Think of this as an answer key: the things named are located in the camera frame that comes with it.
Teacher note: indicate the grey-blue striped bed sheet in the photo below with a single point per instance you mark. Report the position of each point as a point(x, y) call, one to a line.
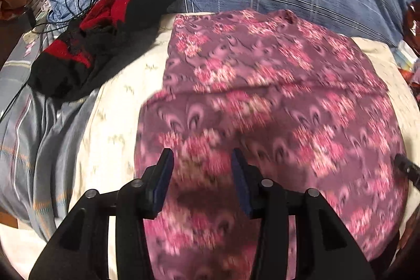
point(40, 141)

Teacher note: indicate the white colourful paper package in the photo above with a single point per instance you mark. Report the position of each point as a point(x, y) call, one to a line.
point(404, 56)

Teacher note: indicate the black and red sock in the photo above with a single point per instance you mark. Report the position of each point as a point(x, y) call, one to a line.
point(92, 50)

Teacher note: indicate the purple pink floral garment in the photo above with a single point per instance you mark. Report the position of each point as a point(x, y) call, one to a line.
point(302, 103)

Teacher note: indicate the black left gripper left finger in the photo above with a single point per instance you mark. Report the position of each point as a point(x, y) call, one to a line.
point(79, 247)

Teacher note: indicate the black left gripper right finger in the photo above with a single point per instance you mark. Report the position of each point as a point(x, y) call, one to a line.
point(325, 249)

